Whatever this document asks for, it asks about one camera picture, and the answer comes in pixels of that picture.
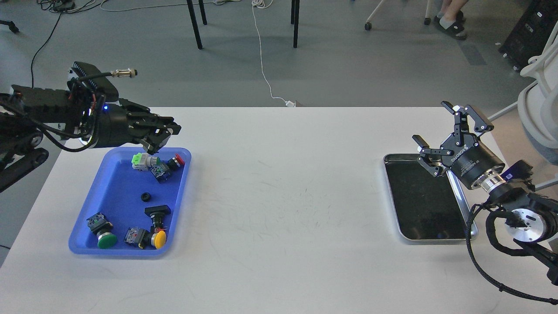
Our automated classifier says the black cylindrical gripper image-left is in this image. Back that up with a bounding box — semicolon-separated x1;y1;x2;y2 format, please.
91;99;181;154

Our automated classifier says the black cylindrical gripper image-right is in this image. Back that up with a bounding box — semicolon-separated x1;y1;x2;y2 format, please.
412;101;505;190

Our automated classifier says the small black gear in tray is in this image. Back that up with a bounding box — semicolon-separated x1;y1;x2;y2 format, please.
141;192;152;202

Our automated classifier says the silver metal tray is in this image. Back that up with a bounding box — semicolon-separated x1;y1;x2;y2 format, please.
383;154;470;244

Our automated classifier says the blue plastic tray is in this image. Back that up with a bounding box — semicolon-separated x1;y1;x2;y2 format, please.
68;147;191;257

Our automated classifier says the white office chair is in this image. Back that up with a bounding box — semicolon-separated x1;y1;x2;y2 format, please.
489;41;558;166

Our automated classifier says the person foot in sandal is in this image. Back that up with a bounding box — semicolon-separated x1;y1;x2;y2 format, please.
434;0;468;40

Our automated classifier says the black equipment case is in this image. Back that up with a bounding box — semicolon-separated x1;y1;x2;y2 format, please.
498;0;558;71

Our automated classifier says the black table leg left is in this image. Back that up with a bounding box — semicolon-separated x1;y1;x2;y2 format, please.
187;0;208;50

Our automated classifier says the black table leg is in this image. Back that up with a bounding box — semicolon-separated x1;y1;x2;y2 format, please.
290;0;300;48
187;0;208;50

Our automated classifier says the white chair base with caster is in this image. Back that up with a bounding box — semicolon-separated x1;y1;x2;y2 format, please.
365;0;434;31

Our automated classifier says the black table leg right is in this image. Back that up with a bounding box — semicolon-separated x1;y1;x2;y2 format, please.
290;0;300;48

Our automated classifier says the green white switch block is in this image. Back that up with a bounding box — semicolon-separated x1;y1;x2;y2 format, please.
131;153;161;171

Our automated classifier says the red push button switch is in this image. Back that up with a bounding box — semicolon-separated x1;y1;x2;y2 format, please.
166;154;185;171

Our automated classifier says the blue grey switch block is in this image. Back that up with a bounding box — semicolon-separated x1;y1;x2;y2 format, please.
150;161;172;183

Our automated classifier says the black selector switch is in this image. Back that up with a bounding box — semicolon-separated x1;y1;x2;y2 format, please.
144;205;171;231

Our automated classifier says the yellow push button switch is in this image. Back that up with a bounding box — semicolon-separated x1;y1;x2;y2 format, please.
138;229;166;249

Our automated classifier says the green push button switch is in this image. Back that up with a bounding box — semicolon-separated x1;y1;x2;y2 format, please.
86;212;117;249

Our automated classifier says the black cable on floor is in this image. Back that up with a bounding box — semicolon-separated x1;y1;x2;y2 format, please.
30;0;77;88

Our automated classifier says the white cable on floor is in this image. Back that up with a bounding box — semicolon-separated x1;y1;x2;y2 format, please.
252;0;296;108

